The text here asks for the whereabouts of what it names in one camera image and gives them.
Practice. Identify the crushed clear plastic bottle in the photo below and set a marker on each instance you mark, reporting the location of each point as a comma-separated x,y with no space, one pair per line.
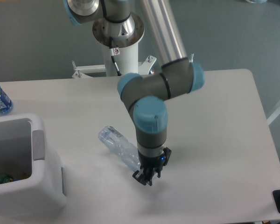
119,145

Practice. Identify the trash inside the can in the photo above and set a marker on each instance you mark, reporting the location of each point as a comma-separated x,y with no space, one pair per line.
6,178

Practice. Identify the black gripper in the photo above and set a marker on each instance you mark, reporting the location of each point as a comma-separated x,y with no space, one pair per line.
151,166

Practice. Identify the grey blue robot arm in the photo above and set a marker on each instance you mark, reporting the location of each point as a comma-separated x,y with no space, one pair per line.
116,27

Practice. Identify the white trash can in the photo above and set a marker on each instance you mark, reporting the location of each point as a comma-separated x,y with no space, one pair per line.
35,170

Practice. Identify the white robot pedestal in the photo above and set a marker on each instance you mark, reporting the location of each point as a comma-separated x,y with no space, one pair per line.
117,60

